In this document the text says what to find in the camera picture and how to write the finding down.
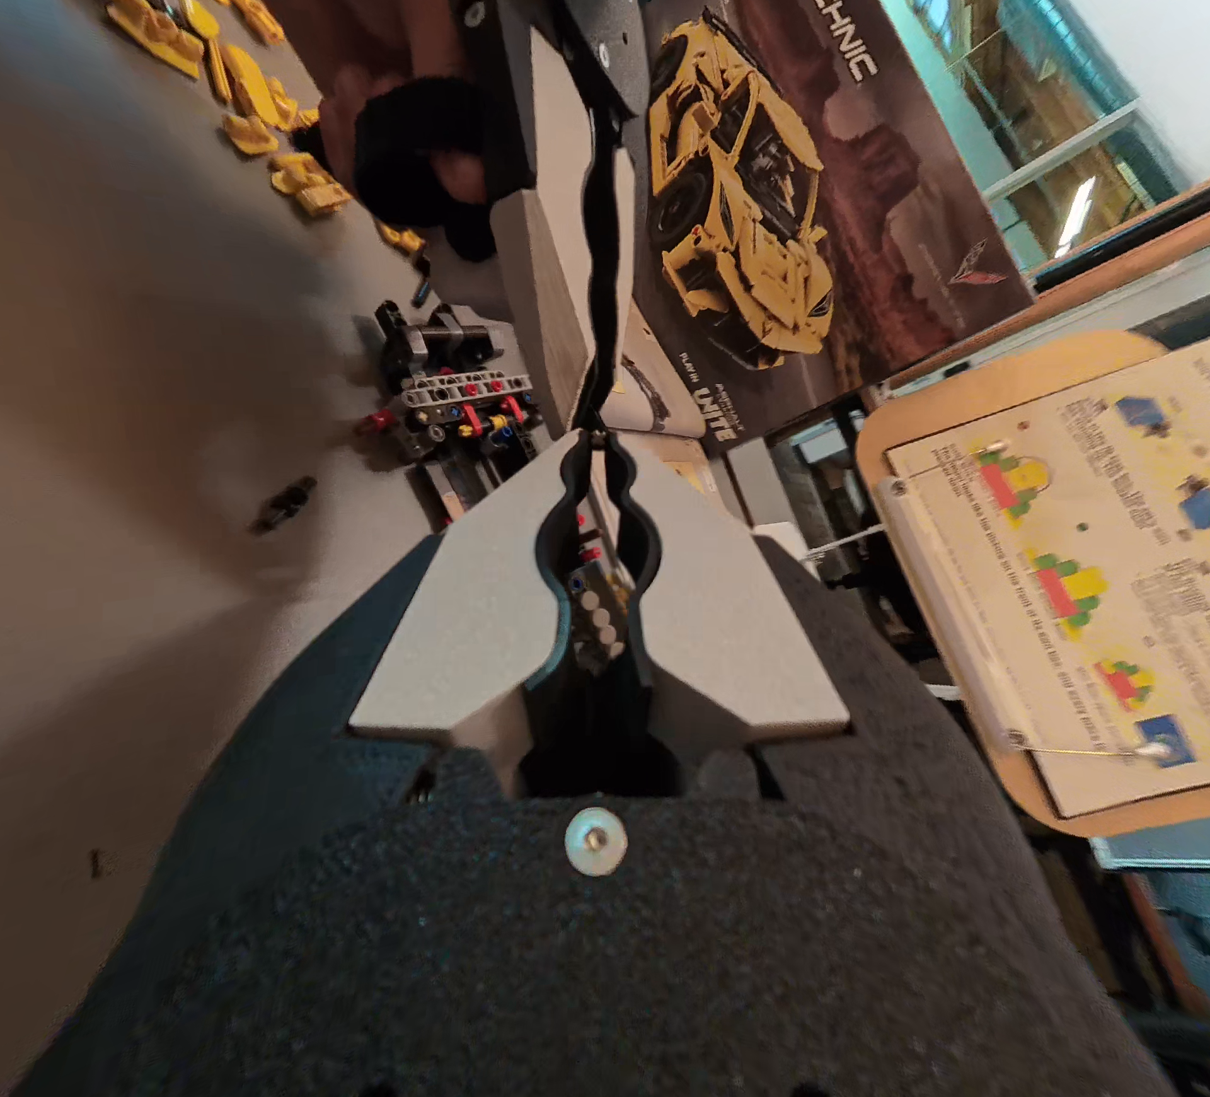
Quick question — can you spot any person's left hand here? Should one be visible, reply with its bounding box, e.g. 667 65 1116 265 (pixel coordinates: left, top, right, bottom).
170 0 497 210

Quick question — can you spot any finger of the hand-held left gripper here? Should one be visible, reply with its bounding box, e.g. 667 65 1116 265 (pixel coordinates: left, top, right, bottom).
593 143 638 433
489 29 608 436

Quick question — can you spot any pile of yellow lego pieces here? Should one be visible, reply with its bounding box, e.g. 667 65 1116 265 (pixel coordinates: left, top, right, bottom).
32 0 425 257

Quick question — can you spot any wooden clipboard board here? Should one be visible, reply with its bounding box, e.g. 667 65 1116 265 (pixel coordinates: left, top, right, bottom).
854 330 1210 838

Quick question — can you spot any grey lego car chassis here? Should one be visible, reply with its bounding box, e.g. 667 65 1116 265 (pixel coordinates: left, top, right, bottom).
357 298 636 678

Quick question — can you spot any lego instruction booklet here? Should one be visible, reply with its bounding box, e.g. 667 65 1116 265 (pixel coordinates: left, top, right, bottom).
604 332 709 442

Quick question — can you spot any black flanged lego pin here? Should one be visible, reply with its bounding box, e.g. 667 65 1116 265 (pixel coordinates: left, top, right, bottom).
250 477 319 537

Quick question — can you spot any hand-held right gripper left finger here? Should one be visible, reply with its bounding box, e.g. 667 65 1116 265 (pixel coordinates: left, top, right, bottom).
350 431 581 798

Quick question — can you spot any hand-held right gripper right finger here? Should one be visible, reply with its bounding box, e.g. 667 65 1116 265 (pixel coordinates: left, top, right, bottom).
612 436 852 792

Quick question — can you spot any lego set box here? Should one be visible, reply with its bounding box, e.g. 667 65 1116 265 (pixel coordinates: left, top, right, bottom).
623 0 1036 456

